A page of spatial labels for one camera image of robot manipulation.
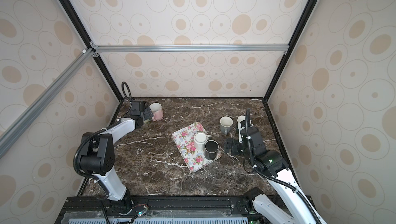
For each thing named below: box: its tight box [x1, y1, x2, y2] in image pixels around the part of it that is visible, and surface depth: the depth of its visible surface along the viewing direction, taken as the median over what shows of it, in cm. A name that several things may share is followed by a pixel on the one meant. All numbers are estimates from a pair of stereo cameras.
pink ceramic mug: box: [149, 102, 164, 122], surface depth 102 cm
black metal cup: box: [204, 139, 220, 161], surface depth 87 cm
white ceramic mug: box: [193, 132, 212, 151], surface depth 91 cm
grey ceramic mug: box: [219, 116, 234, 135], surface depth 95 cm
